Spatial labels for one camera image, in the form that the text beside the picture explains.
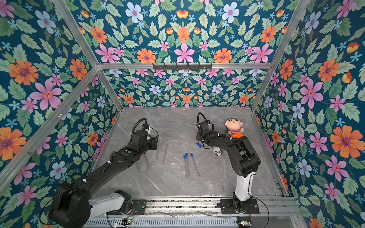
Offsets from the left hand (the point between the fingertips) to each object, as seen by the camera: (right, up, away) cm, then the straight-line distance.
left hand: (158, 138), depth 85 cm
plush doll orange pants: (+50, +8, +13) cm, 52 cm away
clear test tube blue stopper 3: (+20, -13, +8) cm, 25 cm away
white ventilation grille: (+31, -40, -15) cm, 53 cm away
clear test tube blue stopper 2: (+17, -13, +8) cm, 23 cm away
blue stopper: (+26, -7, +12) cm, 30 cm away
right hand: (+29, +2, +15) cm, 33 cm away
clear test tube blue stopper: (+16, -14, +8) cm, 23 cm away
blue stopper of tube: (+25, -6, +13) cm, 29 cm away
